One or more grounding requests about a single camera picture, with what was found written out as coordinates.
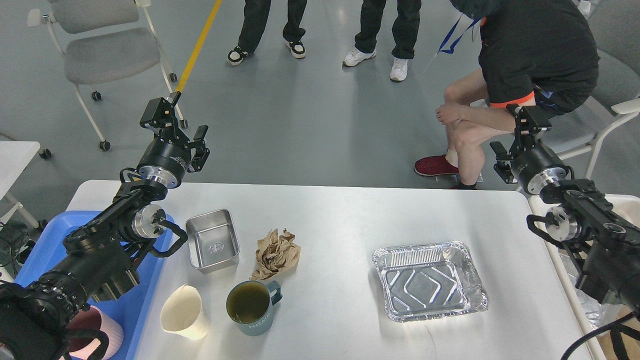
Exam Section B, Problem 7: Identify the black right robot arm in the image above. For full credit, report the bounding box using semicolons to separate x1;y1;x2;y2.
490;104;640;360

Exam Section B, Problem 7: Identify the aluminium foil tray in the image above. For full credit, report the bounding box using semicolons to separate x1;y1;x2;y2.
372;240;489;322

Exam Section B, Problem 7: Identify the small white side table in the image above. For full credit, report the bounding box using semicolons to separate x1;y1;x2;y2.
0;140;47;231

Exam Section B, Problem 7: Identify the pink ribbed mug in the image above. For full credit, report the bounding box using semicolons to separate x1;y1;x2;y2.
65;305;124;360

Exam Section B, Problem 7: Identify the grey office chair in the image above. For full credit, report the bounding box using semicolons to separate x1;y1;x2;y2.
27;0;178;152

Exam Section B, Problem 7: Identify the person in black trousers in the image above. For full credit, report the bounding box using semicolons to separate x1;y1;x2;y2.
227;0;308;67

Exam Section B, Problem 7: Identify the cream paper cup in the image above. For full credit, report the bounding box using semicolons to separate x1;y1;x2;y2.
160;284;210;340

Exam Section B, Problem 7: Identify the square stainless steel container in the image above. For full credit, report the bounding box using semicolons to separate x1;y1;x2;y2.
185;208;240;274

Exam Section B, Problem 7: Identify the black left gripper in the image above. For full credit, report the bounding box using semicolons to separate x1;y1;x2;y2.
136;91;210;189

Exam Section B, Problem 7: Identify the white waste bin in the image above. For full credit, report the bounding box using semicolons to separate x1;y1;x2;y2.
526;188;640;360

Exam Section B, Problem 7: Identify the person with white sneakers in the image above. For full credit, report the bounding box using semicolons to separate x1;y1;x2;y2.
342;0;422;82

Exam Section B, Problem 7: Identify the seated person in shorts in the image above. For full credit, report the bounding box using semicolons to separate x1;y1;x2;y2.
414;0;600;190

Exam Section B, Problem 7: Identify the teal mug with tea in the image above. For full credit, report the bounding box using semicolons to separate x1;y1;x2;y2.
225;280;282;337

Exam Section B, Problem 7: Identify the grey chair under person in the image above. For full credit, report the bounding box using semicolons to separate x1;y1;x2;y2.
542;0;640;178

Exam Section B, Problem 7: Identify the crumpled brown paper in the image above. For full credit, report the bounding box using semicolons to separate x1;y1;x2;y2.
249;228;302;281

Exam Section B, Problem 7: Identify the blue plastic tray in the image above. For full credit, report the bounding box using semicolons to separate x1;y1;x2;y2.
14;210;165;360

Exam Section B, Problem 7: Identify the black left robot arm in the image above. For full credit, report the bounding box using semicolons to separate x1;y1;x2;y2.
0;91;210;360

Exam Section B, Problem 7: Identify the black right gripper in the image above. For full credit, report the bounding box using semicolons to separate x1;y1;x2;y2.
489;104;569;195

